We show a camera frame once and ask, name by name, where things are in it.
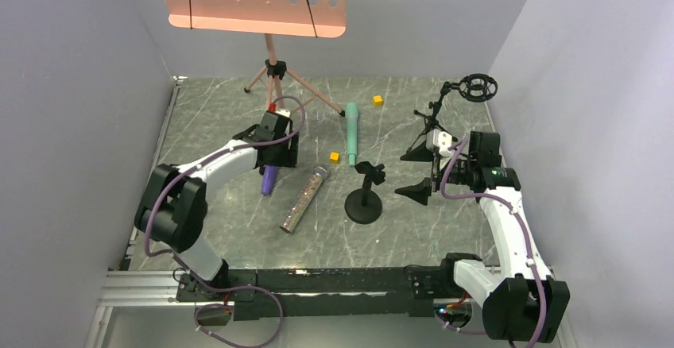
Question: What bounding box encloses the purple microphone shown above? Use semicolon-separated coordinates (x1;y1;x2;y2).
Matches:
261;165;279;196

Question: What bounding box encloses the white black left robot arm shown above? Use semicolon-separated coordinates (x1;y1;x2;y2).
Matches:
134;109;299;288

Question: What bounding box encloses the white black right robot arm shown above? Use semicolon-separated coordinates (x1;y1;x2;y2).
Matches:
396;130;571;347

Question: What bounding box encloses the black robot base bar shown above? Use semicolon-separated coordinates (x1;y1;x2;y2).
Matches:
176;265;464;321

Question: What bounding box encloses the black round-base microphone stand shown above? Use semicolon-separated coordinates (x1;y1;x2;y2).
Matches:
344;161;385;225

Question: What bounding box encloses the pink music stand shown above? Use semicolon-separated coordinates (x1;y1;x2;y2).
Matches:
165;0;347;116

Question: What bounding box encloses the teal green microphone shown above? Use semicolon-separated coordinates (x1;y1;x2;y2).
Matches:
345;102;359;167

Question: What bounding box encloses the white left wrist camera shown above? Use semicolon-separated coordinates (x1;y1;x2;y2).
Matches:
268;103;291;118

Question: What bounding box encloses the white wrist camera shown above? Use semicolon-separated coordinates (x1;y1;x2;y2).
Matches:
425;129;455;159
268;103;291;118

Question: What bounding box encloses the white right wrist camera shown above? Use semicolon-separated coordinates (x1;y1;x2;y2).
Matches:
425;129;455;159

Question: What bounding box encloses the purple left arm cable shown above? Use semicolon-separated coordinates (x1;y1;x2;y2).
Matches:
143;95;308;348

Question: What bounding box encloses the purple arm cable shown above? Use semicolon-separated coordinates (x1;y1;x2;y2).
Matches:
143;95;308;348
432;139;550;348

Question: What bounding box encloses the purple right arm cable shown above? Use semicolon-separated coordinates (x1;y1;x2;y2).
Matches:
432;139;550;348

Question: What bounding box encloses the black tripod shock-mount stand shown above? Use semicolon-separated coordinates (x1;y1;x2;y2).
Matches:
405;73;498;153

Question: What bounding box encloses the aluminium table edge rail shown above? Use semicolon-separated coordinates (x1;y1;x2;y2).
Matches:
118;75;188;273

